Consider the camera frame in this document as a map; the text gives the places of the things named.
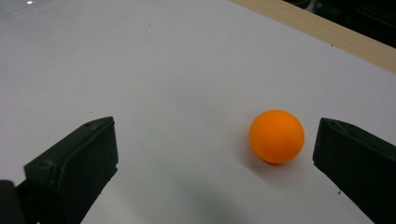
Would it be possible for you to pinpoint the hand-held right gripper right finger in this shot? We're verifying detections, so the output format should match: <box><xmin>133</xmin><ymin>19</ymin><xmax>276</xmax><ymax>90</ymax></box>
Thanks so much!
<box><xmin>312</xmin><ymin>117</ymin><xmax>396</xmax><ymax>224</ymax></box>

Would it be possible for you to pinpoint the orange table tennis ball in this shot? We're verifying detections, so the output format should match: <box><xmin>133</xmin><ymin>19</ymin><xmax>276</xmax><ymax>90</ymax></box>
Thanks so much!
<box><xmin>247</xmin><ymin>109</ymin><xmax>305</xmax><ymax>165</ymax></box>

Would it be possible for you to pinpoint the wooden table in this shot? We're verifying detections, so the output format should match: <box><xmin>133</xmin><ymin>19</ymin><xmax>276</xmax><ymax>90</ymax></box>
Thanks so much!
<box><xmin>230</xmin><ymin>0</ymin><xmax>396</xmax><ymax>75</ymax></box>

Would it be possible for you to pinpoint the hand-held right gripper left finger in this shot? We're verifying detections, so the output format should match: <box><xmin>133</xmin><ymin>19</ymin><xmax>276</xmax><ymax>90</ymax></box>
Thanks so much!
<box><xmin>17</xmin><ymin>116</ymin><xmax>120</xmax><ymax>224</ymax></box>

